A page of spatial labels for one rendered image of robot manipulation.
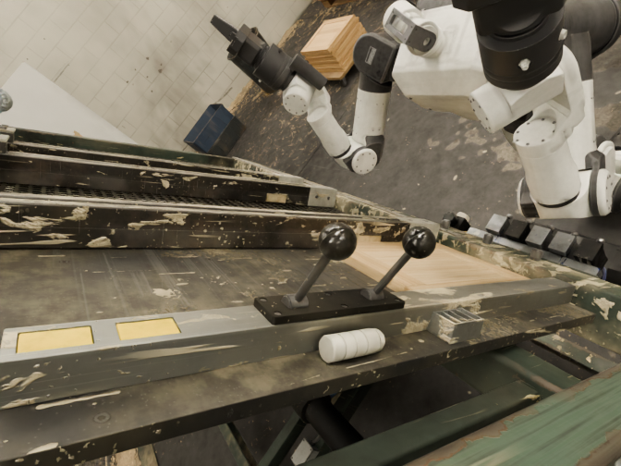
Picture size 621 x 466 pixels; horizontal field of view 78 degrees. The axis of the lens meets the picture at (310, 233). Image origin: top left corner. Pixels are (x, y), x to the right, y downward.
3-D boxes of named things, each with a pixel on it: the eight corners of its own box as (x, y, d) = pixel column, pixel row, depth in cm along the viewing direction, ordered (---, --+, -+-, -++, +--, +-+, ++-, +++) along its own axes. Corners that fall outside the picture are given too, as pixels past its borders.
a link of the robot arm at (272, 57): (249, 15, 94) (287, 48, 99) (228, 48, 99) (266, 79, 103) (242, 23, 84) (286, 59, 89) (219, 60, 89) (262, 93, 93)
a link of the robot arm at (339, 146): (306, 122, 109) (338, 169, 121) (317, 135, 101) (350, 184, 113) (335, 99, 108) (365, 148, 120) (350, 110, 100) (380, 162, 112)
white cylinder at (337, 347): (331, 368, 41) (383, 356, 46) (336, 344, 41) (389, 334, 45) (315, 353, 44) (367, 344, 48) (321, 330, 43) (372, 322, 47)
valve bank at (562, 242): (639, 273, 103) (629, 227, 89) (614, 317, 102) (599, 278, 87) (476, 223, 143) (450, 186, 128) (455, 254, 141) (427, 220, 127)
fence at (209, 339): (569, 302, 82) (576, 286, 81) (-3, 410, 28) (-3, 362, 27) (545, 293, 86) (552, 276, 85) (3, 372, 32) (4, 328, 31)
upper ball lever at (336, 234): (310, 321, 44) (371, 242, 36) (282, 324, 42) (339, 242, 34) (298, 294, 46) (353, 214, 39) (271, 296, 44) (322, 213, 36)
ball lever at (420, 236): (384, 311, 51) (449, 243, 43) (363, 314, 49) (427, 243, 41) (371, 288, 53) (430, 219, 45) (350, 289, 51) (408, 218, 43)
